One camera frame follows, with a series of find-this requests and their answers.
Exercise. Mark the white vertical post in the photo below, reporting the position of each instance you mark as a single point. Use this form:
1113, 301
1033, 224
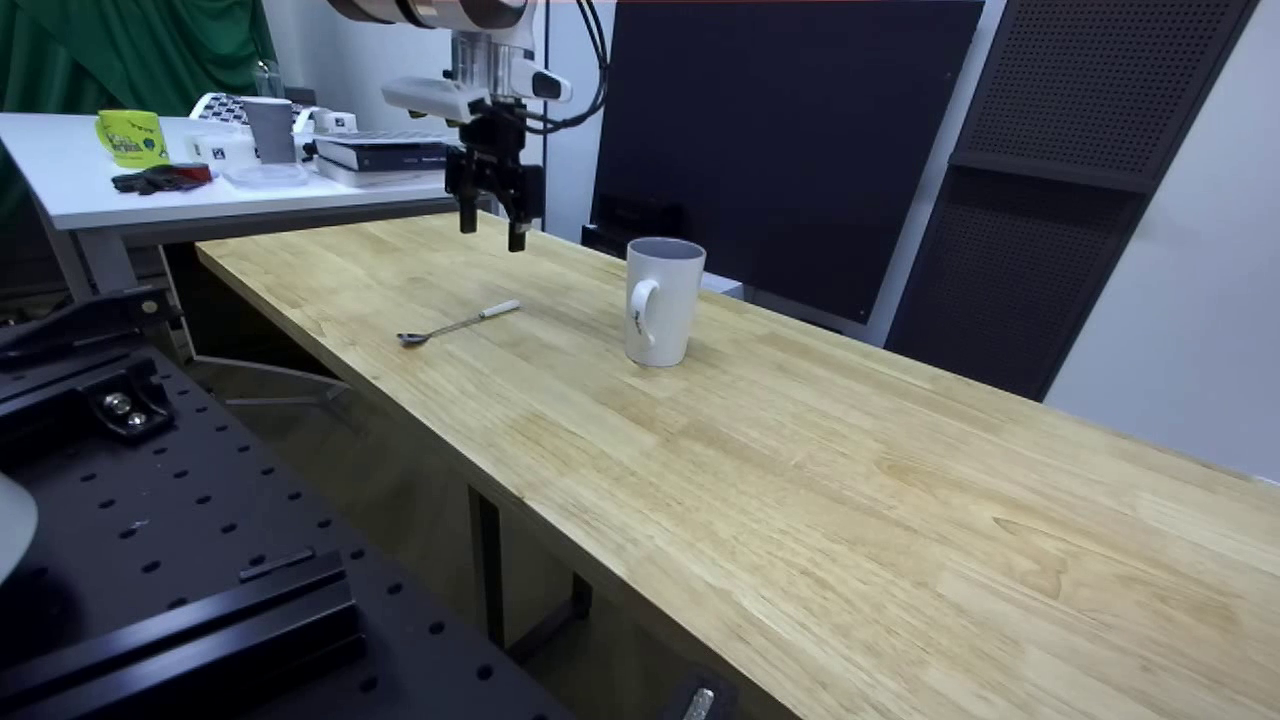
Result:
932, 173

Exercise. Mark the white book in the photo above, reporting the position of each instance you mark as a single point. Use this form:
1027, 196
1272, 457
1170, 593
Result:
385, 173

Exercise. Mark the grey round disc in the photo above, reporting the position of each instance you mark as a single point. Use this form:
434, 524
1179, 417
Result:
8, 524

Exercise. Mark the black metal rail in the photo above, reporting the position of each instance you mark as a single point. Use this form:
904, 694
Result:
175, 646

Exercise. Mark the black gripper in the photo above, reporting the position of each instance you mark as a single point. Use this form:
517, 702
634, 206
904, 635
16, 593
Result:
495, 157

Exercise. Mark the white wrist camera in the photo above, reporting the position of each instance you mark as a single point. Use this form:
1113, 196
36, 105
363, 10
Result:
434, 99

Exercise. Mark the grey cup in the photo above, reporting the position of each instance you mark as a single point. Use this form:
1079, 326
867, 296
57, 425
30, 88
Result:
273, 129

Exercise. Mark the dark table base frame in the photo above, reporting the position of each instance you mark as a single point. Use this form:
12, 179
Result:
486, 562

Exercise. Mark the black perforated breadboard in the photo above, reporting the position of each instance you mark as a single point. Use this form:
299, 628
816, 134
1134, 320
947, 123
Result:
203, 506

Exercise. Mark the dark perforated panel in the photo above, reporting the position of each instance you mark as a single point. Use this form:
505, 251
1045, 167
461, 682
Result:
1053, 173

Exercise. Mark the dark flat panel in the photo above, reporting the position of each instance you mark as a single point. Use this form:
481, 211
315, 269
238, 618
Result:
787, 134

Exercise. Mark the green curtain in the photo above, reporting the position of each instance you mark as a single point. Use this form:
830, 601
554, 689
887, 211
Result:
122, 44

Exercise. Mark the white box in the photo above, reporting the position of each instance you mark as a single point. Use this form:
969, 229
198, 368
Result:
721, 284

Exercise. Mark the white side table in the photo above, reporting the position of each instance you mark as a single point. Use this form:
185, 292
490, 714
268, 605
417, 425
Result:
82, 184

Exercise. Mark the yellow-green card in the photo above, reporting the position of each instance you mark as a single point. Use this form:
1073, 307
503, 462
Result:
128, 136

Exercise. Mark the white ceramic mug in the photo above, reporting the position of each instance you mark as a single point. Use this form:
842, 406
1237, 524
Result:
662, 308

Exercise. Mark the black book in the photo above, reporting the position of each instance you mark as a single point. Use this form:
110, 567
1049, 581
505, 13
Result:
385, 154

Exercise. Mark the black bracket with screws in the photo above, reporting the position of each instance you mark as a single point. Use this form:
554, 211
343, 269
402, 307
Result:
128, 409

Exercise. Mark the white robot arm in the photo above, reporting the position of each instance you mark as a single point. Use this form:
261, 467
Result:
481, 26

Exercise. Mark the small white device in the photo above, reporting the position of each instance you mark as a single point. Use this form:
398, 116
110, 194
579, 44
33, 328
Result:
326, 127

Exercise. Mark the black and red gloves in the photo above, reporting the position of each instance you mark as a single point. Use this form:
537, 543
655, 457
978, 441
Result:
161, 179

